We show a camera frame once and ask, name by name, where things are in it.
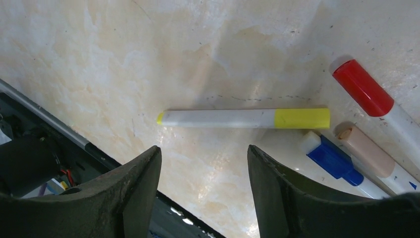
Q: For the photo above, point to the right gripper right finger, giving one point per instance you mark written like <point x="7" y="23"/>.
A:
<point x="291" y="205"/>

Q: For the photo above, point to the white marker yellow cap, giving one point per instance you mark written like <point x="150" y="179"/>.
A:
<point x="289" y="118"/>

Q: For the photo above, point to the white marker pink cap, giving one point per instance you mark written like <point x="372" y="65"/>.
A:
<point x="376" y="161"/>

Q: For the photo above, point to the white marker blue cap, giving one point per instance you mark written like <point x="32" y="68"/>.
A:
<point x="338" y="164"/>

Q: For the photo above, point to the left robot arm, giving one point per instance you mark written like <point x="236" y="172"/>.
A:
<point x="26" y="163"/>

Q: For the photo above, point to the white marker red cap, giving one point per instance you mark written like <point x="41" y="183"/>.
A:
<point x="378" y="105"/>

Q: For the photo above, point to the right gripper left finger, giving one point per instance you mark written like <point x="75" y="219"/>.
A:
<point x="117" y="204"/>

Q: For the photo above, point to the aluminium front rail frame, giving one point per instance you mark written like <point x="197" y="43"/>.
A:
<point x="82" y="161"/>

